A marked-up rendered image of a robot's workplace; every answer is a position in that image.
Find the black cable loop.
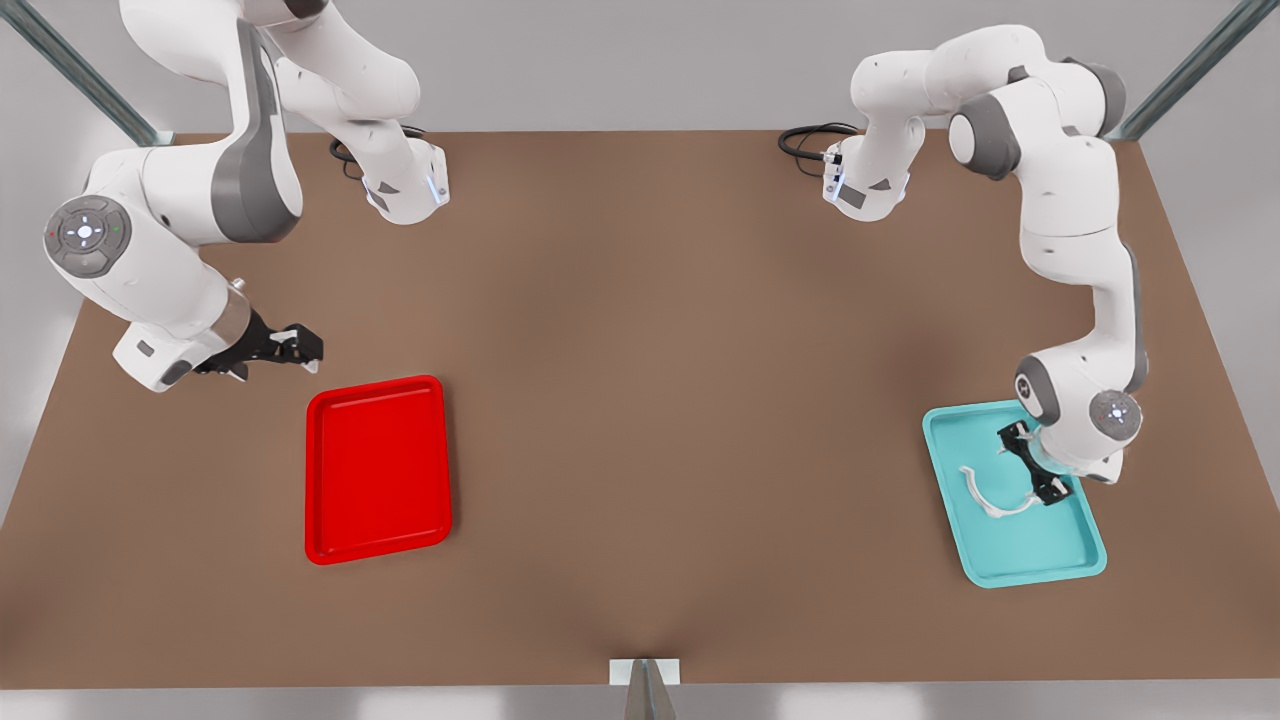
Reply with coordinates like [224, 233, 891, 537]
[329, 124, 428, 183]
[777, 122, 863, 181]

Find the teal rectangular tray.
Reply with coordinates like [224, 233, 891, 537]
[921, 399, 1109, 590]

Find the red rectangular tray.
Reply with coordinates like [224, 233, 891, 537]
[304, 374, 454, 567]

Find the white drainage pipe clamp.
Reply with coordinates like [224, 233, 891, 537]
[959, 465, 1037, 522]

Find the silver frame post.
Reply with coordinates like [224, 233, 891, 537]
[609, 657, 682, 720]
[0, 0, 175, 148]
[1104, 0, 1280, 142]

